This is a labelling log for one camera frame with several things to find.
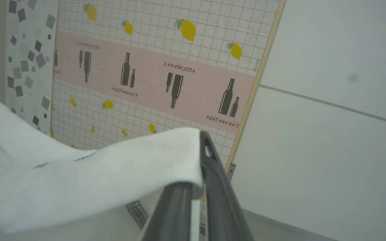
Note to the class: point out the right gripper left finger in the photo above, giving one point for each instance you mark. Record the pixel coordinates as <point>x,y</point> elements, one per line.
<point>173,217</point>

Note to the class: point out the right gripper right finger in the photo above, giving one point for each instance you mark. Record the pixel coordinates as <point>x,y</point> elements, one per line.
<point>219,194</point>

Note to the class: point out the white t-shirt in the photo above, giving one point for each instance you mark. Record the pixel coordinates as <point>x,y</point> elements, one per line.
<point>95,180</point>

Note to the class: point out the grey metal partition foot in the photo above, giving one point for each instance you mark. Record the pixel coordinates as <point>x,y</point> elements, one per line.
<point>231,171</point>

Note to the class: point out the lemon-patterned partition screen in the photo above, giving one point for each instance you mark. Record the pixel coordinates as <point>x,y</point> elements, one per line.
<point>259,73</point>

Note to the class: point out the lemon print grid panel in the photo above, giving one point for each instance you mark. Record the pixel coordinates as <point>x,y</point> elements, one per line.
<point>146,33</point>

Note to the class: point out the grey squares print panel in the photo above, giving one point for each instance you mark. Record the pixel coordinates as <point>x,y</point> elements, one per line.
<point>28,50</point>

